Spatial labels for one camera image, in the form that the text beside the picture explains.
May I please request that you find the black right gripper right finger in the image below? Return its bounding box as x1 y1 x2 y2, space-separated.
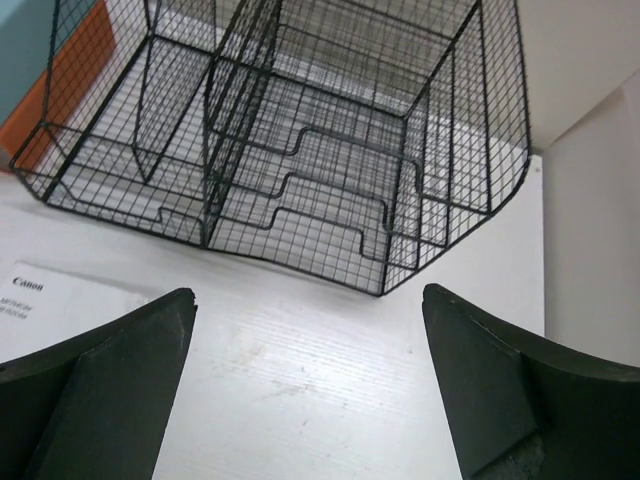
422 283 639 479

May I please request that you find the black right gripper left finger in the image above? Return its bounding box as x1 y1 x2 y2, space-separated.
1 288 197 479

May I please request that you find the black wire mesh organizer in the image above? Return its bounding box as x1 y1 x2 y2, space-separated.
10 1 531 297

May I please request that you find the teal wooden drawer box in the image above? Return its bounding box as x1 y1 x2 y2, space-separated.
1 1 115 171

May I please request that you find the white Canon paper booklet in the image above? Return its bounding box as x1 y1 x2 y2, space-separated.
1 261 164 363

